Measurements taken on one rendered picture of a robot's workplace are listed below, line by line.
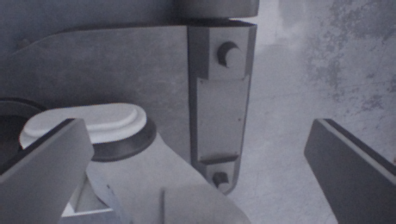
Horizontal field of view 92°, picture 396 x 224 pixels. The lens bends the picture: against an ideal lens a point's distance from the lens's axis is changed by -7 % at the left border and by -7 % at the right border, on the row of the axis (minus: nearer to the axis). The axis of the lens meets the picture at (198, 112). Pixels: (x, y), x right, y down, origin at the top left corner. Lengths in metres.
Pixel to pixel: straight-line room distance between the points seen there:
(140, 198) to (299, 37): 0.67
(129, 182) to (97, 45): 0.28
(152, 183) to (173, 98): 0.24
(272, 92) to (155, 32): 0.49
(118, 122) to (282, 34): 0.57
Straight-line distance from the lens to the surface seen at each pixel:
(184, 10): 0.46
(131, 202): 0.29
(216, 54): 0.43
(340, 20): 0.86
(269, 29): 0.71
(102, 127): 0.36
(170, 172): 0.31
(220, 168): 0.59
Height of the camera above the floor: 0.61
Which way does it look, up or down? 59 degrees down
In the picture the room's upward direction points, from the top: 159 degrees clockwise
